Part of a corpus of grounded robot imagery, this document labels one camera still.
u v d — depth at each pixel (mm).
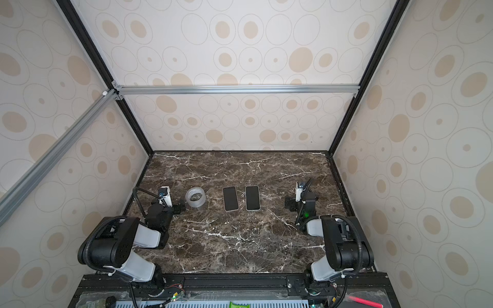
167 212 758
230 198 977
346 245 454
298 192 832
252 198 977
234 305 689
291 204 850
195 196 1000
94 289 746
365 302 695
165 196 779
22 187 533
